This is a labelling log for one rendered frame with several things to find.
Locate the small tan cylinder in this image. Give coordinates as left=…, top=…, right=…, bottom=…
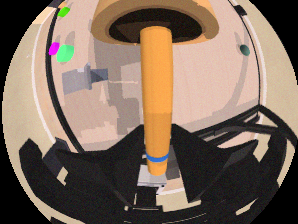
left=58, top=2, right=67, bottom=9

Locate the small magenta cylinder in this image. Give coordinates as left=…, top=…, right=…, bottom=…
left=49, top=42, right=60, bottom=55

